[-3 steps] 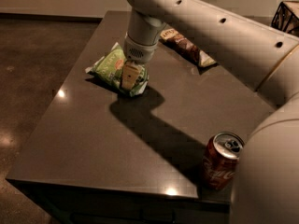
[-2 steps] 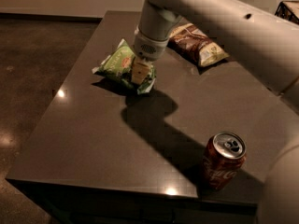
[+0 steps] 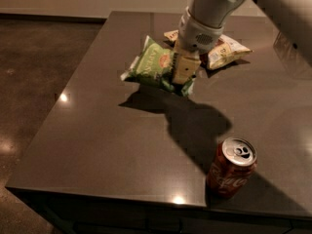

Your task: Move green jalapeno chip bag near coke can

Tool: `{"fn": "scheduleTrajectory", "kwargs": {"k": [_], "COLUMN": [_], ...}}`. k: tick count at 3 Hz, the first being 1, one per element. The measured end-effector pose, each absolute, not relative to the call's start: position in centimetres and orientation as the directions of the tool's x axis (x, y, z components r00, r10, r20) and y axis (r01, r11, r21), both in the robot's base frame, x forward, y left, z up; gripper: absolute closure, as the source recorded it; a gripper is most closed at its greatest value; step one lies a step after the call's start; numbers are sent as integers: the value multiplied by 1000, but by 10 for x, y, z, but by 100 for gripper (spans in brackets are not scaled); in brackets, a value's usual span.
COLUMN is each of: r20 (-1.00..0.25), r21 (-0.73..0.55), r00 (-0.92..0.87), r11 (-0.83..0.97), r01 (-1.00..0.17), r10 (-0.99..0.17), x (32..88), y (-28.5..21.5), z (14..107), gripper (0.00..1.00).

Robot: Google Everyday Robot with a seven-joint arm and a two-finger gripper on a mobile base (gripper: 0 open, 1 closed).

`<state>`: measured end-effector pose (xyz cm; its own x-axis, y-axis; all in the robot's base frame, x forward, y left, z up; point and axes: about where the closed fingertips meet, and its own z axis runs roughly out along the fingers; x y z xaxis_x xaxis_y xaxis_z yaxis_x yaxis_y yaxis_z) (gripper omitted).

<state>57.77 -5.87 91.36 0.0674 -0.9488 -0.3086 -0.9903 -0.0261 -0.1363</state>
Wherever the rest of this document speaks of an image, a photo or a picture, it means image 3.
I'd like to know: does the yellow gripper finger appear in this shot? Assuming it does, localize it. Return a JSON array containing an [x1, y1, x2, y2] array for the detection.
[[173, 39, 201, 85]]

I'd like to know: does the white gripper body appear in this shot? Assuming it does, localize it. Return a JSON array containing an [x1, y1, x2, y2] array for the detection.
[[178, 8, 224, 55]]

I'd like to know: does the green jalapeno chip bag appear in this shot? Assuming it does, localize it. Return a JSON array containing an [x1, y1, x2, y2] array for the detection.
[[120, 36, 195, 97]]

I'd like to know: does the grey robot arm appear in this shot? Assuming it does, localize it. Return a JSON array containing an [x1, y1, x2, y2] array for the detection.
[[173, 0, 312, 85]]

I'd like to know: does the brown and white chip bag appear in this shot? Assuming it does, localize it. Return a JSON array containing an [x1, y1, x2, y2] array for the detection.
[[164, 30, 252, 70]]

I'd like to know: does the red coke can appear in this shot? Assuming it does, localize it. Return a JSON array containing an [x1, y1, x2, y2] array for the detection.
[[207, 137, 257, 198]]

